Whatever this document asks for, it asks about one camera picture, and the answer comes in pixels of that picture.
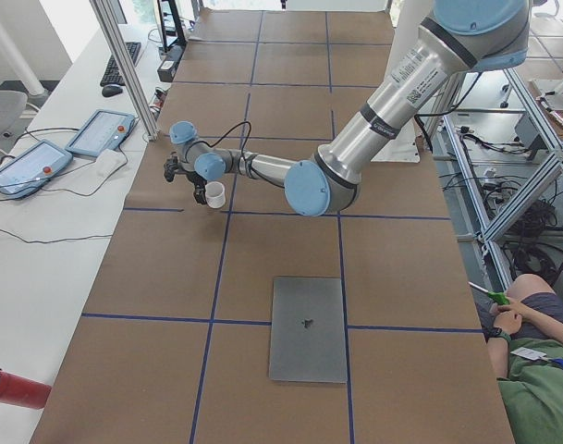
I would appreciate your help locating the black computer mouse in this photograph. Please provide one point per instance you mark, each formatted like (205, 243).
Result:
(111, 90)

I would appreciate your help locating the white folded cloth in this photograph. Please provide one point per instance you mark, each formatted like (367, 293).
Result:
(108, 162)

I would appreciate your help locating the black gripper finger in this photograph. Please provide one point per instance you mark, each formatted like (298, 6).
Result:
(199, 194)

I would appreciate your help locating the grey aluminium frame post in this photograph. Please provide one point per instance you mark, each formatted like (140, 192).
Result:
(109, 26)

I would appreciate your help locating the seated person green shirt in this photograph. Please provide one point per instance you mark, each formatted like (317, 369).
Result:
(524, 340)

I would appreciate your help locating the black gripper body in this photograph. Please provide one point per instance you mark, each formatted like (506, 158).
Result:
(196, 179)

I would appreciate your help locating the black power box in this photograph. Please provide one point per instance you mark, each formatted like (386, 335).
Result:
(168, 67)

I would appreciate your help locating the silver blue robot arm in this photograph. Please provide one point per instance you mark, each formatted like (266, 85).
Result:
(455, 37)

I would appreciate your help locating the brown paper table cover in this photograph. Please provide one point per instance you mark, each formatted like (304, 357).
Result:
(172, 345)

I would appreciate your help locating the grey closed laptop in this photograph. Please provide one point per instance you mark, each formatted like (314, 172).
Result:
(307, 334)

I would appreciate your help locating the blue teach pendant near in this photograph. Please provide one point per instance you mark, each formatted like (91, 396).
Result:
(29, 171)

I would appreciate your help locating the red cylinder object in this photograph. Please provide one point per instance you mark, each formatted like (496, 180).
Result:
(20, 391)

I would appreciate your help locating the blue teach pendant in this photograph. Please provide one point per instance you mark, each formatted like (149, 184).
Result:
(104, 130)
(29, 171)

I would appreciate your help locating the white plastic cup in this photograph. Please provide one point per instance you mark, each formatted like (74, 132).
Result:
(215, 194)

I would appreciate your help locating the blue teach pendant far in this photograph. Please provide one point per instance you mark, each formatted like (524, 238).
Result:
(104, 130)

